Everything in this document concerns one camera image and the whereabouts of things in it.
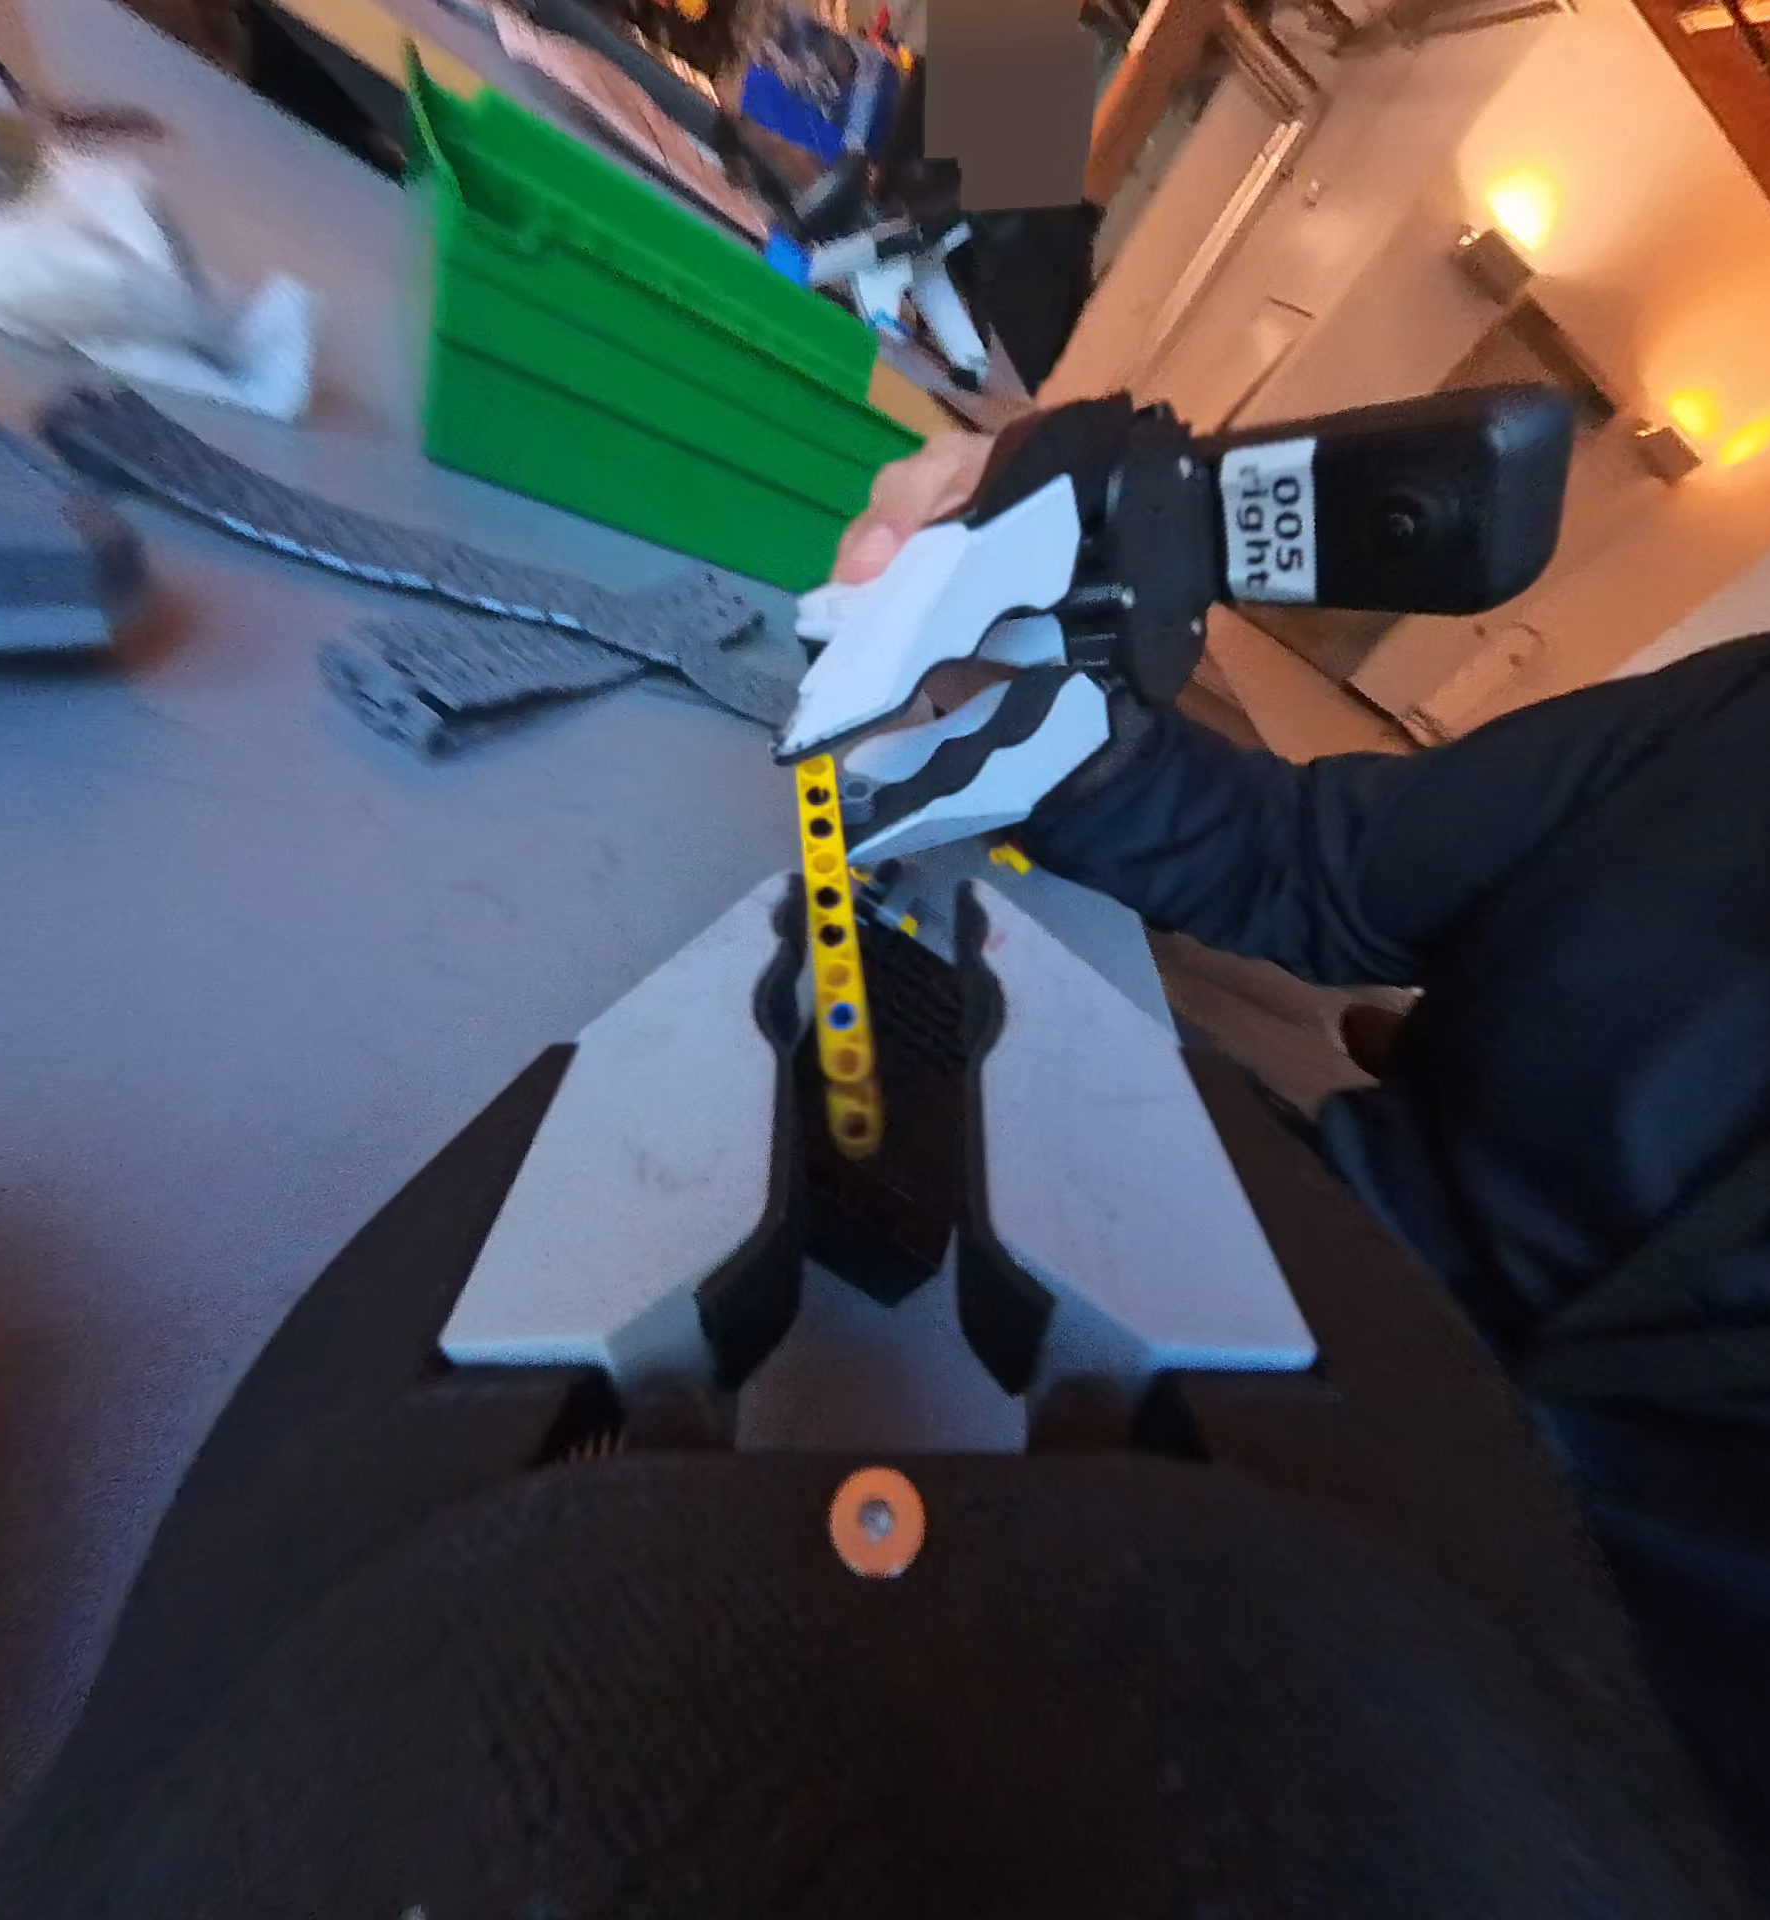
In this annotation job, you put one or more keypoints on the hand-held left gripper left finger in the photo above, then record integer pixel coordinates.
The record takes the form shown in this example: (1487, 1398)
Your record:
(631, 1184)

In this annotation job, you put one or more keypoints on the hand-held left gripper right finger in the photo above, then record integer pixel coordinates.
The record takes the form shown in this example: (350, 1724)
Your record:
(1125, 1184)

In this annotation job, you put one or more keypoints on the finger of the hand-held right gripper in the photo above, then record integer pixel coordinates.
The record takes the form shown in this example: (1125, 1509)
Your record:
(1035, 758)
(945, 600)

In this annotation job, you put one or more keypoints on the grey toy beam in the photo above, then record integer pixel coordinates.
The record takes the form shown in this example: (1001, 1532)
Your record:
(858, 798)

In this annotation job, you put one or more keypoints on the black toy box assembly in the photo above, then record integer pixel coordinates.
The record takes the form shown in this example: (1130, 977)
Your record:
(893, 1171)

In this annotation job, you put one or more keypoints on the long yellow toy beam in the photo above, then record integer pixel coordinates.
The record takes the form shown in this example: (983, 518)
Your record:
(833, 944)

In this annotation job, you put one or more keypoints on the person's right forearm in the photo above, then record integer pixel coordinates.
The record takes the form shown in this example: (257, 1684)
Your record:
(1351, 840)

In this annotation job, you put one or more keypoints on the grey desk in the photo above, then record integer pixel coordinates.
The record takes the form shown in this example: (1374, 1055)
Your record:
(224, 931)

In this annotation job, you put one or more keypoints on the person's right hand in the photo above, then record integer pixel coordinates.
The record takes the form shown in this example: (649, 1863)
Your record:
(908, 496)

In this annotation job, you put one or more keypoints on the white robot model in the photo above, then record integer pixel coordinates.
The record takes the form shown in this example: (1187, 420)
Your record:
(916, 293)

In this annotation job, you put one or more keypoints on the green plastic bin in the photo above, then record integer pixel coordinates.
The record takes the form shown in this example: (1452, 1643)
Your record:
(631, 390)

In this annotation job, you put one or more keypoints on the folded grey toy track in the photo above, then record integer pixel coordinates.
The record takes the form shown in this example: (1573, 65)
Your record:
(480, 675)

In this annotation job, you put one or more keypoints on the blue printed box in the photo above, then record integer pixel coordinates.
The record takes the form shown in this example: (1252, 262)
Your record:
(809, 105)

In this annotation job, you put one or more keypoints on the person's dark clothing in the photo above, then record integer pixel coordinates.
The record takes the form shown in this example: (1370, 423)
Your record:
(1650, 1274)

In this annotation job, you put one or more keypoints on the workbench table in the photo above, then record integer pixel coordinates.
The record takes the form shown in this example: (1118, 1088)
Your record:
(631, 91)

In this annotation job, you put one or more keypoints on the long grey toy track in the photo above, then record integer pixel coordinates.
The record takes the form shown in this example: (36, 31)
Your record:
(344, 541)

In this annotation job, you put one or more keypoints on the grey toy brick block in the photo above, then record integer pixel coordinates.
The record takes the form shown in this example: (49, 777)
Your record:
(14, 555)

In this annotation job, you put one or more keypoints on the white crumpled tissue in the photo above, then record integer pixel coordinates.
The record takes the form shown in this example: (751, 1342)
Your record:
(105, 287)

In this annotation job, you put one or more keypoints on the wall lamp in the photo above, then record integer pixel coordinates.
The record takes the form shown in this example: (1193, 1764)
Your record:
(1507, 225)
(1703, 429)

